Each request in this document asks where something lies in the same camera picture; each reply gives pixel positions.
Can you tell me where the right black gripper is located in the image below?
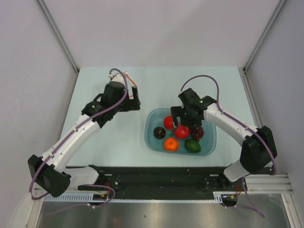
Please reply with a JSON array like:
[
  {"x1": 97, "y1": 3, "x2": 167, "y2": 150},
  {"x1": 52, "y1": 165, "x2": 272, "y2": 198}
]
[{"x1": 171, "y1": 105, "x2": 202, "y2": 130}]

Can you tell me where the clear zip top bag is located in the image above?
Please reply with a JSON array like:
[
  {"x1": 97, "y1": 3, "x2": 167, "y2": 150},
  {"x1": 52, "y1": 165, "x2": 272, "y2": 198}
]
[{"x1": 124, "y1": 71, "x2": 137, "y2": 100}]

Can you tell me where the red fake apple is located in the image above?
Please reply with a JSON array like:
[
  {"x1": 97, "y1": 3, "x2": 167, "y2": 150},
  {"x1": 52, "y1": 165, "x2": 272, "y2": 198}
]
[{"x1": 174, "y1": 124, "x2": 190, "y2": 139}]

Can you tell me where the red orange fake peach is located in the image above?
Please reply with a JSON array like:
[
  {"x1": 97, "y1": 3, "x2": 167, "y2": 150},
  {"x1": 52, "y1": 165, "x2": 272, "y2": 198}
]
[{"x1": 163, "y1": 115, "x2": 174, "y2": 130}]

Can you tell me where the purple fake grape bunch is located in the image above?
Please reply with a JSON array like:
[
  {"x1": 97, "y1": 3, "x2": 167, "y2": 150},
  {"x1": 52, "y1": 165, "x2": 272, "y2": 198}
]
[{"x1": 190, "y1": 126, "x2": 205, "y2": 142}]

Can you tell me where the dark purple fake plum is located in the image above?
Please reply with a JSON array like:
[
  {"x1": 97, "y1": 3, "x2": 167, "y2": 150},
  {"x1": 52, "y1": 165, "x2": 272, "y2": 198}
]
[{"x1": 153, "y1": 127, "x2": 166, "y2": 139}]

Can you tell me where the green fake avocado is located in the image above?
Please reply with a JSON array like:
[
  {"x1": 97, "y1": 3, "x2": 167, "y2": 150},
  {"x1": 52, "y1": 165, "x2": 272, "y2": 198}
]
[{"x1": 184, "y1": 139, "x2": 201, "y2": 153}]

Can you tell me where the orange fake orange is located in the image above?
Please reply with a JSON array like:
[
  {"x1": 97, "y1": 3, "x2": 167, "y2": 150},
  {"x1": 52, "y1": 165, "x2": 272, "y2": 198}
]
[{"x1": 163, "y1": 137, "x2": 179, "y2": 152}]

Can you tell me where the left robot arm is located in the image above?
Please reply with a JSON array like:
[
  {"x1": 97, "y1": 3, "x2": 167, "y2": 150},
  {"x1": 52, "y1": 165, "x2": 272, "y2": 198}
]
[{"x1": 28, "y1": 82, "x2": 140, "y2": 197}]

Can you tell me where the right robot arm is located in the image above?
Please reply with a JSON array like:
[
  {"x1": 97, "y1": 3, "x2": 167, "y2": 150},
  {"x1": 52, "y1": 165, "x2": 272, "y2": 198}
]
[{"x1": 170, "y1": 88, "x2": 277, "y2": 190}]

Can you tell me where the teal plastic bin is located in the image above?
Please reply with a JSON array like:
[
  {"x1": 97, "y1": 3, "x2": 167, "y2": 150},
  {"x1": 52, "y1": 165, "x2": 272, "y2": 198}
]
[{"x1": 144, "y1": 108, "x2": 217, "y2": 156}]

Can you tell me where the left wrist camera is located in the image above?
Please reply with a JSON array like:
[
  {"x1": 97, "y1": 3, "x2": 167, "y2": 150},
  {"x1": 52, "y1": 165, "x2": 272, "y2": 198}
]
[{"x1": 108, "y1": 73, "x2": 125, "y2": 85}]

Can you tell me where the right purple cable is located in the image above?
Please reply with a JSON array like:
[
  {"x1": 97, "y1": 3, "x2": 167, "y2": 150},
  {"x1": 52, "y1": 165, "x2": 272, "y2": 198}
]
[{"x1": 180, "y1": 75, "x2": 278, "y2": 218}]

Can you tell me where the purple cable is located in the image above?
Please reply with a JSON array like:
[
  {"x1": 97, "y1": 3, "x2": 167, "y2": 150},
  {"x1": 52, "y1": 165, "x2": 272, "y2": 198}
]
[
  {"x1": 180, "y1": 75, "x2": 278, "y2": 218},
  {"x1": 28, "y1": 68, "x2": 130, "y2": 209}
]

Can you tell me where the right aluminium frame post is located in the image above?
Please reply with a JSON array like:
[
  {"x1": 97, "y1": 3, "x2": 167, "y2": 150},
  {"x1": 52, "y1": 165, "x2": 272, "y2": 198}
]
[{"x1": 243, "y1": 0, "x2": 287, "y2": 72}]

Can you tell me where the aluminium frame post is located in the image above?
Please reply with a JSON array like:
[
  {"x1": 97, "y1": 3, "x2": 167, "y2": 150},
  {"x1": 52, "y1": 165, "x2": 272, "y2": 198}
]
[
  {"x1": 35, "y1": 0, "x2": 80, "y2": 73},
  {"x1": 243, "y1": 0, "x2": 287, "y2": 72}
]

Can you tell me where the white cable duct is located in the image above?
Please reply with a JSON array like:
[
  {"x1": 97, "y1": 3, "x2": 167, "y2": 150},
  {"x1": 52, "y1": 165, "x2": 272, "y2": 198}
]
[{"x1": 42, "y1": 191, "x2": 224, "y2": 204}]

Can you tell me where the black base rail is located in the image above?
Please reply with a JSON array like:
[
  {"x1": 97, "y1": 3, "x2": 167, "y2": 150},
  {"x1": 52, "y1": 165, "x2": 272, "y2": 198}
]
[{"x1": 77, "y1": 167, "x2": 246, "y2": 200}]

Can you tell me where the left aluminium frame post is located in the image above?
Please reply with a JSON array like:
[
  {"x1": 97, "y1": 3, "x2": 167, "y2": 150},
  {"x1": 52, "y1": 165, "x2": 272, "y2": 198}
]
[{"x1": 35, "y1": 0, "x2": 80, "y2": 73}]

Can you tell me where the aluminium side rail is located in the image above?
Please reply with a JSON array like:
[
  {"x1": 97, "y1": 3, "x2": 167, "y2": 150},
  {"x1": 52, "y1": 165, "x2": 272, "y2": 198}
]
[{"x1": 238, "y1": 67, "x2": 294, "y2": 194}]

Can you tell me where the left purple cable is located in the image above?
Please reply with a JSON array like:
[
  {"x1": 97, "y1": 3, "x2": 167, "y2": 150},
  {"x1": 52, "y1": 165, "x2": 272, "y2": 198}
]
[{"x1": 28, "y1": 68, "x2": 130, "y2": 209}]

